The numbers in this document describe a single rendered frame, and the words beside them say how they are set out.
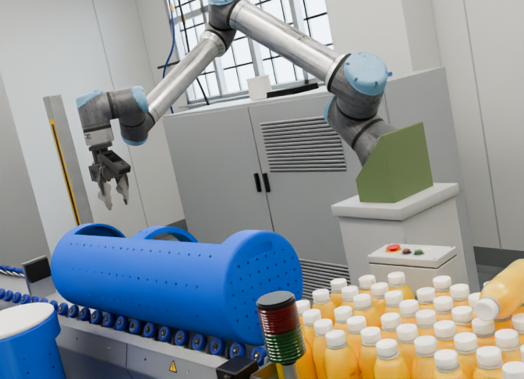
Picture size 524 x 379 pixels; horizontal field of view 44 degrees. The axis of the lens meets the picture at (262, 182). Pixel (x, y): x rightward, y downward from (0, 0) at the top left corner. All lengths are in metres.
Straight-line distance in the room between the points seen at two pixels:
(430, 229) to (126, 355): 1.07
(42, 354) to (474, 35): 3.24
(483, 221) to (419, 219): 2.42
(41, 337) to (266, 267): 0.77
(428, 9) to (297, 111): 1.30
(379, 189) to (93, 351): 1.08
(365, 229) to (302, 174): 1.49
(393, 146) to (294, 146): 1.56
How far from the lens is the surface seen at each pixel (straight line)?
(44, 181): 6.85
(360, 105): 2.20
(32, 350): 2.06
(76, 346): 2.30
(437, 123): 3.49
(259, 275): 1.60
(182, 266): 1.66
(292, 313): 1.04
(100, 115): 2.10
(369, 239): 2.27
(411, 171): 2.27
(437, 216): 2.28
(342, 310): 1.41
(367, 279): 1.56
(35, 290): 2.71
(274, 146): 3.84
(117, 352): 2.08
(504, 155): 4.38
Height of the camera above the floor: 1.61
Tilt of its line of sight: 10 degrees down
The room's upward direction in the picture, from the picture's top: 12 degrees counter-clockwise
